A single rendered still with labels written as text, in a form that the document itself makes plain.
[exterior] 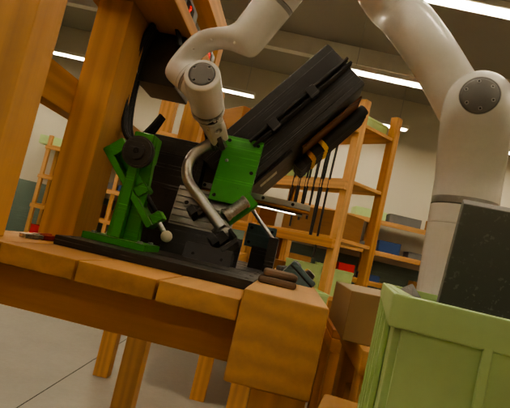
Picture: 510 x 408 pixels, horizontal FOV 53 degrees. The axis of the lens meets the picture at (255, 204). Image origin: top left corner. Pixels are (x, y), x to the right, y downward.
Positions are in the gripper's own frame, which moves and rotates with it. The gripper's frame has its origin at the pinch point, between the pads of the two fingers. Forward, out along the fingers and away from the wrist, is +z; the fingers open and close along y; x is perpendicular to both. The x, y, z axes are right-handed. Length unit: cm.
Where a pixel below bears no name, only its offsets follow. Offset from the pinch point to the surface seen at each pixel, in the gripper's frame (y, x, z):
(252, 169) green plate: -10.7, -6.3, 6.9
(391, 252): 35, -327, 822
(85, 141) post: 7.8, 30.3, -15.8
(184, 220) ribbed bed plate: -13.8, 17.6, 9.2
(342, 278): -19, -83, 288
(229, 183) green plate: -11.1, 1.4, 7.0
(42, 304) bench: -32, 49, -36
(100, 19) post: 32.4, 12.5, -24.1
